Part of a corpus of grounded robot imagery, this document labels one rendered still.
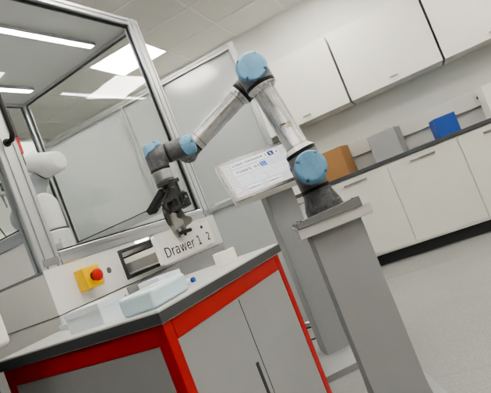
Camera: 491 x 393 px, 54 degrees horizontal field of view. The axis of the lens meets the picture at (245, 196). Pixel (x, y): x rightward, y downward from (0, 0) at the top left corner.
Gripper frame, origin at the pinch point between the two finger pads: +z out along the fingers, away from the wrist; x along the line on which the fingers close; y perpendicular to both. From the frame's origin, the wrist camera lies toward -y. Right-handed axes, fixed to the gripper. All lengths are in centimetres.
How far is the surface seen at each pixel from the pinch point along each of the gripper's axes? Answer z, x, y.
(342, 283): 39, 22, 44
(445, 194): 48, 301, 54
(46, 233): -15.3, -40.5, -19.0
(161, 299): 13, -67, 39
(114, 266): 2.4, -18.1, -18.7
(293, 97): -93, 323, -47
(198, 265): 15.3, 28.9, -18.7
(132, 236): -5.8, -4.2, -18.4
